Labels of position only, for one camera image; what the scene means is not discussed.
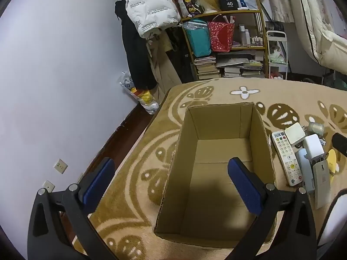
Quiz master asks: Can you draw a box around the white charger adapter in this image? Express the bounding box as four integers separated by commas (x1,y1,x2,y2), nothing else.
303,134,325,160

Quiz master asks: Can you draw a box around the stack of books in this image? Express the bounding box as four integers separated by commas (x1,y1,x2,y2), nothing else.
193,55,221,80

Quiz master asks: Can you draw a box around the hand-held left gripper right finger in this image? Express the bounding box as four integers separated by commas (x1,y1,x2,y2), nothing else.
227,156,318,260

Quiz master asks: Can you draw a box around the white padded quilt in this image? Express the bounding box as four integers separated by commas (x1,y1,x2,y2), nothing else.
285,0,347,76

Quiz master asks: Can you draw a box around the red patterned gift bag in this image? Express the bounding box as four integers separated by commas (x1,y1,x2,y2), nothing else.
207,14,236,53

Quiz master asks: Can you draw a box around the white square device box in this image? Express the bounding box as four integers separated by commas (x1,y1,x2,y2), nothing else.
284,122,306,146

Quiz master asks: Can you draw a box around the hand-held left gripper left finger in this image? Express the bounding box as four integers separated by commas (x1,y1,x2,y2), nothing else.
27,156,120,260

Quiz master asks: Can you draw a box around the pale bundle in cart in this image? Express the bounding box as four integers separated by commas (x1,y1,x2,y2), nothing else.
268,46,286,63

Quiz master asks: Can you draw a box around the plastic bag of snacks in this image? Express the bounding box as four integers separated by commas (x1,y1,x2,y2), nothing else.
119,72,160,115

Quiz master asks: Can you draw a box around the beige garment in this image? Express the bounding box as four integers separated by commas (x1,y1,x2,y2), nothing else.
146,30,183,105

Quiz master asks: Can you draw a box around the cardboard box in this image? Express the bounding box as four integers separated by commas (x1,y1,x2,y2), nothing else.
154,102,277,250

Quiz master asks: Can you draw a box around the oval pocket mirror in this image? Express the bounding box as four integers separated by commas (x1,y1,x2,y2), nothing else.
327,149,340,178

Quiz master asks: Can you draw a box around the dark garment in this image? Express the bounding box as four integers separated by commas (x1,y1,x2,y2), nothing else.
165,27,193,83

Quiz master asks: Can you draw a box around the white device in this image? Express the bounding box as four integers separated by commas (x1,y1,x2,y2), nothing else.
312,158,332,210

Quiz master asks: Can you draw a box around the black box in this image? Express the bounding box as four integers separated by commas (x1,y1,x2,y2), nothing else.
218,0,239,11

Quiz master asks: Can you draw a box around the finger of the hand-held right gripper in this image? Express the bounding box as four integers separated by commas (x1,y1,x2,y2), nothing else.
332,133,347,158

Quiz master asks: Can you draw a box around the white puffer jacket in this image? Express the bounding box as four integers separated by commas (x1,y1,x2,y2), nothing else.
125,0,181,39

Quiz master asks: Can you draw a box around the black coat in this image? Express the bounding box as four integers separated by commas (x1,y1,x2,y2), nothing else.
114,0,158,90

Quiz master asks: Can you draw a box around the colourful printed packet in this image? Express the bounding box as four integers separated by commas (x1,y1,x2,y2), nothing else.
172,0,202,17

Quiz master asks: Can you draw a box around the white remote control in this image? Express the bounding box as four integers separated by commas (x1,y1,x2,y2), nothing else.
272,130,304,187

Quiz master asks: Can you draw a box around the white trolley cart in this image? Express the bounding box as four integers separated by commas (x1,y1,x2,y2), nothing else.
266,30,290,80

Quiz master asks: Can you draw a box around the teal bag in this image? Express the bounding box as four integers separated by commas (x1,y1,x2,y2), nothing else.
184,19,212,58

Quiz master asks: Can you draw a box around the wooden shelf unit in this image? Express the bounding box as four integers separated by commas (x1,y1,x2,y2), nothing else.
179,0,267,80

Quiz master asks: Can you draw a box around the beige butterfly patterned blanket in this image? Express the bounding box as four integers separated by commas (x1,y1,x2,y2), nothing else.
73,78,347,260

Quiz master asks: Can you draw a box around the clear plastic packet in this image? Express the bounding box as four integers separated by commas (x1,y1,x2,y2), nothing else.
182,20,209,31

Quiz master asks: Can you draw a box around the floral white curtain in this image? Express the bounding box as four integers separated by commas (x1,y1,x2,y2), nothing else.
255,0,297,22

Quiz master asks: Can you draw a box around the pile of books and magazines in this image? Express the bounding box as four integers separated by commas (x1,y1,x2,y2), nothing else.
215,50,266,79

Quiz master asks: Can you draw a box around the light blue power bank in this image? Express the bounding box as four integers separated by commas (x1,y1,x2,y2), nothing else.
295,148,316,194

